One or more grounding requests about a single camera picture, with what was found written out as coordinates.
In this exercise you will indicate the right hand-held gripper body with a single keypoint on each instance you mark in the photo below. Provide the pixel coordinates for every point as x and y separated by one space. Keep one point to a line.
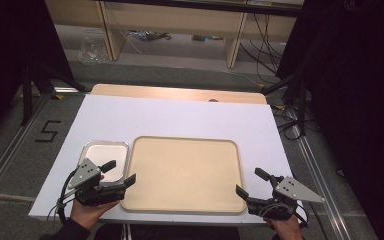
285 198

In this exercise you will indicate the beige plastic tray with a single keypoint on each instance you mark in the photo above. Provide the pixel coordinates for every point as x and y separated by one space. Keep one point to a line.
184 173

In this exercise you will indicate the black curtain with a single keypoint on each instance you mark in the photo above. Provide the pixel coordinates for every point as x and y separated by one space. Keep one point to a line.
356 100
13 60

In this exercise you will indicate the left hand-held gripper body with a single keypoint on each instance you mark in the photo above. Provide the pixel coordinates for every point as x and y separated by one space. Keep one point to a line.
90 186

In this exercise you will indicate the white square dish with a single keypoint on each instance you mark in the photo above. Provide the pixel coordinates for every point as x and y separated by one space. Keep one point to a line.
106 160

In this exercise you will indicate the person's right hand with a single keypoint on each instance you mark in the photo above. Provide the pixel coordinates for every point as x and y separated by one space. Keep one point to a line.
286 228

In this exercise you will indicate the wooden shelf unit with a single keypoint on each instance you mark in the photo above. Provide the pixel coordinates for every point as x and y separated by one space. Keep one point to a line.
176 23

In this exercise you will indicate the clear plastic bag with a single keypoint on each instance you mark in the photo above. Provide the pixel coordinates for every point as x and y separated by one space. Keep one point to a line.
92 46

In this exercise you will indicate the white foam board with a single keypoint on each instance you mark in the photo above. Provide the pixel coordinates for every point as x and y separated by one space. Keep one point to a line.
180 116

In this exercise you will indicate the wooden table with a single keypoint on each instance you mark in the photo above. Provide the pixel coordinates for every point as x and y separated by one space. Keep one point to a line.
166 92

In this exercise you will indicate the aluminium floor rail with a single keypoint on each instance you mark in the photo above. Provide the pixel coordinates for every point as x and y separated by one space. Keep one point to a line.
320 186
3 166

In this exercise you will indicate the black metal stand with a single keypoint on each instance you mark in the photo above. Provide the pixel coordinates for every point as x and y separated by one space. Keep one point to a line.
30 90
295 100

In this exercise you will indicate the person's left hand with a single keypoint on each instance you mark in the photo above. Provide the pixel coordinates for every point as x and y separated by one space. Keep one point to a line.
88 213

